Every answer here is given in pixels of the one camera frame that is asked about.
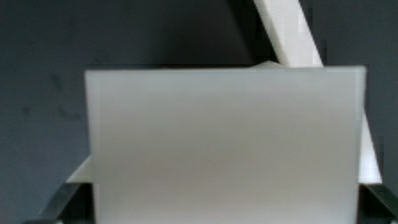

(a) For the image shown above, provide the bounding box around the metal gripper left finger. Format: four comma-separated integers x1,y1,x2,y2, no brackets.
22,183,88,224

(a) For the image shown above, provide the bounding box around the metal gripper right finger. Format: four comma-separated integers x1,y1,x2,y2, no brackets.
356,184,398,224

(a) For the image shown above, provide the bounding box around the white cabinet top block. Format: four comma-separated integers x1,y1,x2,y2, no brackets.
84,67,365,224

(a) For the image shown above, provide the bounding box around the white front fence bar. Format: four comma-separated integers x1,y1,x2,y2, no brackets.
253,0,323,67

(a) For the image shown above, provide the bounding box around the white marker base plate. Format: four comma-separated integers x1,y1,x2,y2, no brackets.
65,113,383,185

